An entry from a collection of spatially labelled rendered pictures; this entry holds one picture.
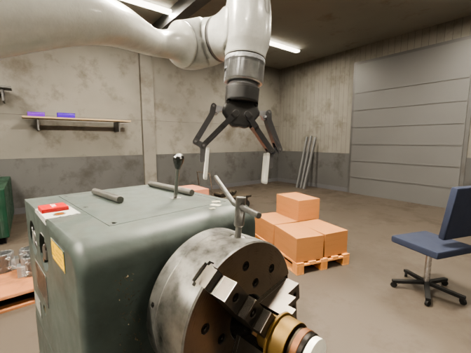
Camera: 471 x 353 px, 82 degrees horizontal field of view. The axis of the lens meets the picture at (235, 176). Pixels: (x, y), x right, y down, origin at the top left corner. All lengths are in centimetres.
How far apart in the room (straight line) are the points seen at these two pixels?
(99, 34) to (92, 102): 651
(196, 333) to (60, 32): 47
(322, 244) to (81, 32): 305
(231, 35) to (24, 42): 38
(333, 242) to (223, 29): 296
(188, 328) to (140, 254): 18
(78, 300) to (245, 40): 59
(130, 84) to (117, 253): 670
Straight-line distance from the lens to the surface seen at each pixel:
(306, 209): 366
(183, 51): 68
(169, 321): 55
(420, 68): 765
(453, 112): 732
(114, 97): 703
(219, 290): 50
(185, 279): 53
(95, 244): 58
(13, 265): 366
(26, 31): 37
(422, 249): 296
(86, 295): 59
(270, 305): 62
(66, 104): 684
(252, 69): 60
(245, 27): 62
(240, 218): 57
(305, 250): 313
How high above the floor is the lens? 144
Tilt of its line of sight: 8 degrees down
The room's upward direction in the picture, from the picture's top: straight up
